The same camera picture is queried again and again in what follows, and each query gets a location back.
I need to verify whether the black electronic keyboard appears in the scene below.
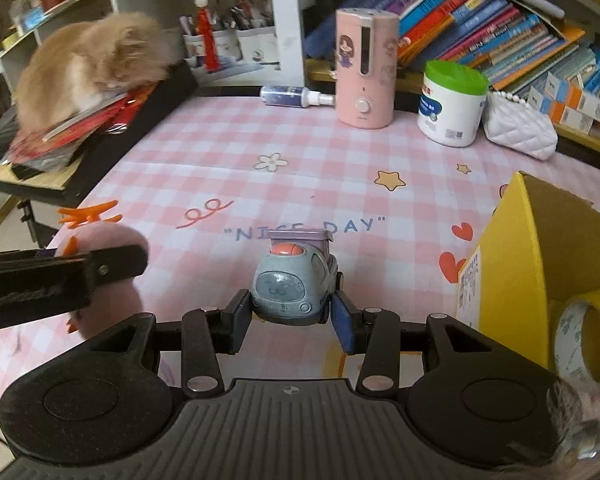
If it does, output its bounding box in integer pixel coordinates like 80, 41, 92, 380
0, 60, 199, 206

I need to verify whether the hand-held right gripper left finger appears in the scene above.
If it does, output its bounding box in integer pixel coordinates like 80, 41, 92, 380
82, 287, 256, 402

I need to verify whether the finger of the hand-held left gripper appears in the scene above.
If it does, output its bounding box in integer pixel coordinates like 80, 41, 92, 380
82, 242, 150, 290

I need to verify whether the pink checked tablecloth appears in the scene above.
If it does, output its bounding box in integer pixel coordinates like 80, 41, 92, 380
0, 95, 600, 401

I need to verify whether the grey toy car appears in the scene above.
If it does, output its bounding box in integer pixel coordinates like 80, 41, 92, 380
250, 227, 345, 328

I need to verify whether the orange fluffy cat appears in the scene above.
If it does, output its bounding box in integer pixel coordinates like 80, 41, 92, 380
16, 11, 178, 133

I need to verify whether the white long bar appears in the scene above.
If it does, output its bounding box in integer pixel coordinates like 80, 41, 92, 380
500, 0, 566, 20

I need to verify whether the row of colourful books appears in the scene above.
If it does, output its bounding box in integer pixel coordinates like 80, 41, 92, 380
305, 0, 588, 93

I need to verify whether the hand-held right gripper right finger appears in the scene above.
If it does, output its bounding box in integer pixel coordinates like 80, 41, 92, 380
330, 290, 532, 397

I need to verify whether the pink humidifier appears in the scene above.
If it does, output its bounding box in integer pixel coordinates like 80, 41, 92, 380
335, 7, 401, 130

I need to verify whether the white quilted bag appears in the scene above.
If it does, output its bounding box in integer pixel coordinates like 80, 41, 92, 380
481, 89, 560, 162

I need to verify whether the yellow tape roll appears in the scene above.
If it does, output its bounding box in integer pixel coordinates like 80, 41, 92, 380
550, 287, 600, 386

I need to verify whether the white bookshelf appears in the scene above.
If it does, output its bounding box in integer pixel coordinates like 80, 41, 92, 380
0, 0, 600, 161

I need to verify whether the pile of red books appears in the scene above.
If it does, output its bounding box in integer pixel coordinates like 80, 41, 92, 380
7, 82, 158, 171

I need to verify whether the small spray bottle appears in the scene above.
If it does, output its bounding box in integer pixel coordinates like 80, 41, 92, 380
259, 84, 337, 109

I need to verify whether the red bottle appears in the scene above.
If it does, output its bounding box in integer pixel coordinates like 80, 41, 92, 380
194, 0, 222, 72

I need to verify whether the small pink axolotl plush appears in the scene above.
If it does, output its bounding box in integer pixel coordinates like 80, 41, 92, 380
55, 200, 148, 341

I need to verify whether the white pen holder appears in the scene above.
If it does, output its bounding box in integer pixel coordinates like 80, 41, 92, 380
235, 25, 280, 66
182, 27, 243, 63

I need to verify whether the white jar green lid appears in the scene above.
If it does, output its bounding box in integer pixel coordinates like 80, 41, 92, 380
416, 60, 490, 148

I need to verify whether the orange blue carton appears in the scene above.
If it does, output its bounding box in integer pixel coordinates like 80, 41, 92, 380
547, 72, 600, 121
527, 85, 596, 133

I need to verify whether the yellow cardboard box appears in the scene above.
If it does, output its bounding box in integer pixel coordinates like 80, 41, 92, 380
455, 171, 600, 386

